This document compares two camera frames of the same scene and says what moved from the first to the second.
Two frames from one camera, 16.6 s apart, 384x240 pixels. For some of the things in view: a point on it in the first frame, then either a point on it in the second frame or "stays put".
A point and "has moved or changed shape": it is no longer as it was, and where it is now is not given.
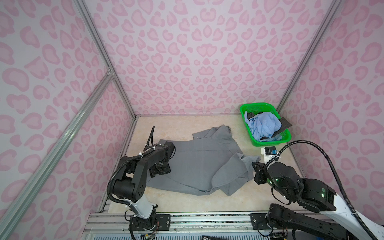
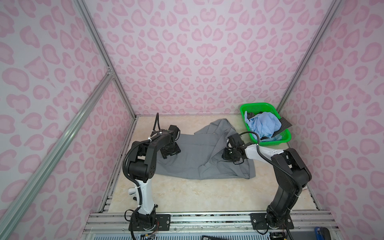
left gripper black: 154,171 -> 165,154
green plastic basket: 257,107 stays put
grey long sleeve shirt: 210,160 has moved or changed shape
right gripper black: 259,171 -> 225,156
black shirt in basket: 285,124 stays put
